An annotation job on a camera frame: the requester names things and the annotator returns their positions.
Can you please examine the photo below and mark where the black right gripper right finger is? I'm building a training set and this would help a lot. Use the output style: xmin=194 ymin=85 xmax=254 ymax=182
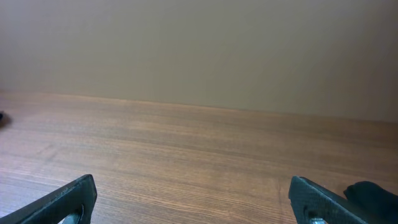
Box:
xmin=289 ymin=176 xmax=369 ymax=224

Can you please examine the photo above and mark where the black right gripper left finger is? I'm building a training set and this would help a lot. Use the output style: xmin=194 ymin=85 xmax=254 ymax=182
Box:
xmin=1 ymin=174 xmax=97 ymax=224

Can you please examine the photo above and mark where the black garment right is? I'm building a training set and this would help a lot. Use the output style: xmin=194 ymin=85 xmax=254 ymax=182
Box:
xmin=343 ymin=181 xmax=397 ymax=223

